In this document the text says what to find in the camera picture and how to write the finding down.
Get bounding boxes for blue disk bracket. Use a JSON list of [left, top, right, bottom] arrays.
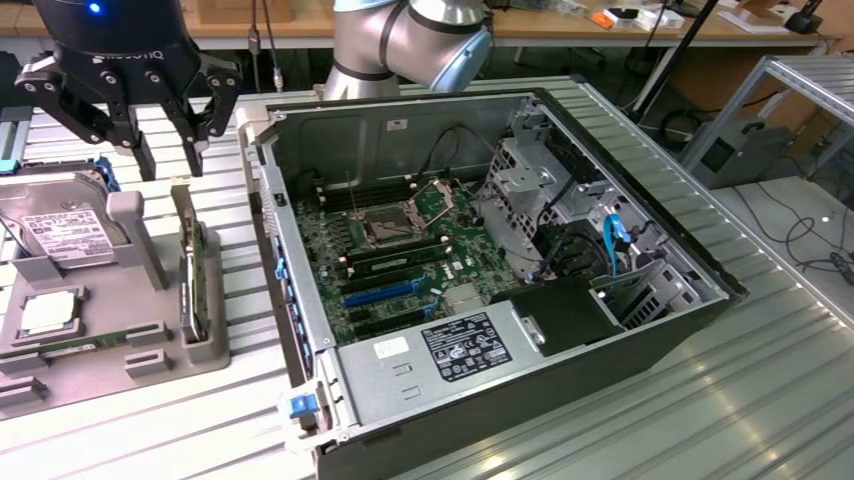
[[92, 154, 123, 194]]

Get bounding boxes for green graphics card with bracket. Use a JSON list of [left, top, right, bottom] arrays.
[[167, 174, 212, 346]]

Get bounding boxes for blue flat wire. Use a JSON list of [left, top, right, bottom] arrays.
[[602, 213, 632, 279]]

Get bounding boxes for thin metal locking lever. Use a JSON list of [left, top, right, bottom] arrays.
[[344, 169, 365, 224]]

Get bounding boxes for metal socket cover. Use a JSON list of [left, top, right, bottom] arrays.
[[403, 177, 461, 226]]

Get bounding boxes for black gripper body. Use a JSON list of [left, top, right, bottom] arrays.
[[32, 0, 201, 104]]

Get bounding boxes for thin black disk wire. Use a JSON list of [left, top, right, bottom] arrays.
[[0, 207, 32, 264]]

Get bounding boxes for green loose RAM stick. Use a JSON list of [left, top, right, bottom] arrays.
[[0, 332, 128, 361]]

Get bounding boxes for blue expansion slot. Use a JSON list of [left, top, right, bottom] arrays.
[[341, 282, 429, 309]]

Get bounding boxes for white paper sheets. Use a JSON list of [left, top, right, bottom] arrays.
[[716, 9, 792, 36]]

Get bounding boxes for short black wire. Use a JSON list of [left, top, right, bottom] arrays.
[[626, 218, 670, 257]]

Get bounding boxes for silver slanted disk bay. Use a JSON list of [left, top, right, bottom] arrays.
[[584, 252, 732, 332]]

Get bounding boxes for aluminium profile frame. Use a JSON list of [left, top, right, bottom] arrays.
[[678, 53, 854, 191]]

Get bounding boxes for black expansion slot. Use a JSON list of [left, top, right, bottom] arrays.
[[351, 317, 429, 340], [345, 305, 429, 327], [337, 272, 429, 297]]

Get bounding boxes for silver chipset heatsink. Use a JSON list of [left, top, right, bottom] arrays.
[[444, 285, 485, 309]]

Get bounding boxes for black wire bundle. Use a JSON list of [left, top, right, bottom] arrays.
[[530, 222, 606, 286]]

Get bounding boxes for wooden desk with white frame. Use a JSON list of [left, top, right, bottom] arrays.
[[0, 0, 843, 107]]

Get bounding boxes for light wooden box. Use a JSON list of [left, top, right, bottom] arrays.
[[192, 0, 296, 25]]

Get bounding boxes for black webcam device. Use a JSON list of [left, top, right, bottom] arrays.
[[780, 0, 827, 36]]

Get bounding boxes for dangling cable with silver plug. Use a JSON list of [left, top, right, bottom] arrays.
[[247, 0, 285, 94]]

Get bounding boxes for silver power supply unit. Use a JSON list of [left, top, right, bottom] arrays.
[[332, 298, 559, 432]]

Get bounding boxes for black and white box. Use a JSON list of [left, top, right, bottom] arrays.
[[603, 6, 662, 31]]

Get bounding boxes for coiled black cable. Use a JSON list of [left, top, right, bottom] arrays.
[[658, 106, 703, 151]]

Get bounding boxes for silver perforated disk bay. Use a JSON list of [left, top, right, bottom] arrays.
[[476, 112, 602, 251]]

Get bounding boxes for installed black RAM stick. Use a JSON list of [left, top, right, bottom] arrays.
[[345, 243, 449, 279]]

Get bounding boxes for black RAM slot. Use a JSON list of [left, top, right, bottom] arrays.
[[321, 180, 411, 202], [325, 190, 412, 212], [323, 185, 411, 207], [340, 235, 445, 265]]

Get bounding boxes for green motherboard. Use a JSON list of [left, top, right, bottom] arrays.
[[292, 174, 528, 346]]

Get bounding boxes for open black PC case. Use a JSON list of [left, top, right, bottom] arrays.
[[233, 74, 748, 480]]

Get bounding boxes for grey plastic parts rack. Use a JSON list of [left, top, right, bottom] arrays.
[[0, 189, 233, 419]]

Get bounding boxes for tangled black cables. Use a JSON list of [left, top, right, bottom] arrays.
[[731, 180, 854, 287]]

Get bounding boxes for silver hard disk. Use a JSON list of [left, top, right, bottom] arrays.
[[0, 163, 128, 271]]

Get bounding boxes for black tripod pole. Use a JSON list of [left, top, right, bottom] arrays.
[[630, 0, 723, 114]]

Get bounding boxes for grey aluminium profile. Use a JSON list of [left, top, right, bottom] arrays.
[[0, 106, 33, 162]]

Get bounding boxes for dark looped wire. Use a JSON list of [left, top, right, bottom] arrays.
[[425, 124, 499, 182]]

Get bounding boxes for silver CPU chip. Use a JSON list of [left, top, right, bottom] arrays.
[[18, 292, 77, 334]]

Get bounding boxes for grey metal box unit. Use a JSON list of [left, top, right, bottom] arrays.
[[698, 119, 795, 190]]

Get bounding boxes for brown cardboard box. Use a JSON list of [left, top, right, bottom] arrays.
[[738, 0, 788, 26]]

